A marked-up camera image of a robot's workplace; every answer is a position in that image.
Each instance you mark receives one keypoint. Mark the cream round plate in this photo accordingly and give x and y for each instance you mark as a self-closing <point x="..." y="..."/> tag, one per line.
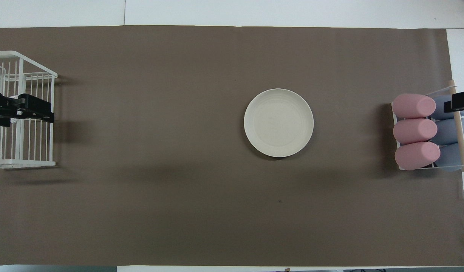
<point x="278" y="122"/>

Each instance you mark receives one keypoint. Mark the blue plastic cup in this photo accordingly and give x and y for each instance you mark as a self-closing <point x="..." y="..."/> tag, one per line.
<point x="439" y="106"/>
<point x="447" y="132"/>
<point x="449" y="156"/>

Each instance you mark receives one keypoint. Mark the pink plastic cup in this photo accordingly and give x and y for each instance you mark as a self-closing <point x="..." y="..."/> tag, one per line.
<point x="413" y="105"/>
<point x="417" y="155"/>
<point x="415" y="131"/>

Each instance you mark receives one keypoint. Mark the brown table mat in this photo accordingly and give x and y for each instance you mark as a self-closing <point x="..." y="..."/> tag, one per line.
<point x="141" y="189"/>

